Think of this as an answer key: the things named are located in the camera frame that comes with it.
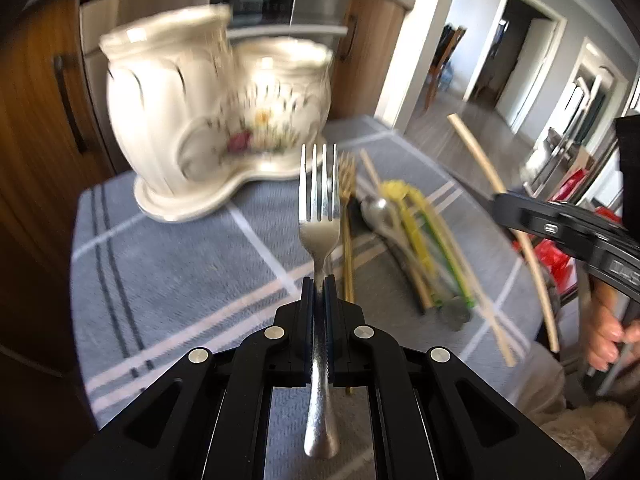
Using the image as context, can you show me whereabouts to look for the cream chopstick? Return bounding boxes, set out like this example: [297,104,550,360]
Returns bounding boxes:
[447,114,560,353]

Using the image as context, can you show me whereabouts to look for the silver fork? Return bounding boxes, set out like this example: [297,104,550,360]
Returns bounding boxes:
[298,144,341,460]

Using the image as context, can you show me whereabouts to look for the silver spoon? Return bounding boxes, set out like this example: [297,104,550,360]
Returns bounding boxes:
[360,195,474,332]

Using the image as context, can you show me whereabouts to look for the yellow tulip plastic utensil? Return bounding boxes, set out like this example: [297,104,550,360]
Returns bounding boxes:
[381,180,475,309]

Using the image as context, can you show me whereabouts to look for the gold fork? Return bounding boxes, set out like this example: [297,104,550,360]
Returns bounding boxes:
[337,152,357,396]

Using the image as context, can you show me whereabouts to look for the person's right hand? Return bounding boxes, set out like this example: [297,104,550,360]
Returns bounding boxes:
[585,278,640,372]

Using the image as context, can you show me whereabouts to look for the grey plaid tablecloth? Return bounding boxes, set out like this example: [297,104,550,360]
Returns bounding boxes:
[70,114,545,480]

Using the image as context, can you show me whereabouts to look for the white ceramic utensil holder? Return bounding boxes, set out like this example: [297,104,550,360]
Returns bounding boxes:
[99,4,333,223]

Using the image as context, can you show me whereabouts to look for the wooden chair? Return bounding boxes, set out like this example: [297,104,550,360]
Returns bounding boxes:
[424,24,466,110]

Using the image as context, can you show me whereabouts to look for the wooden cabinet door left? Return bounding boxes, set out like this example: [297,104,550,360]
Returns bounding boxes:
[1,0,113,373]

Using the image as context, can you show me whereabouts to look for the wooden cabinet door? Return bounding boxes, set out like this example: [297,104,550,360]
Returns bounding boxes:
[1,0,113,373]
[330,0,406,119]

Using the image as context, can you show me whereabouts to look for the wooden cabinet door right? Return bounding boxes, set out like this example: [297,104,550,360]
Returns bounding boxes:
[330,0,406,119]

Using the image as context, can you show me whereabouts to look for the stainless steel oven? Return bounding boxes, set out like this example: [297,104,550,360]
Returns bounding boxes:
[79,0,352,126]

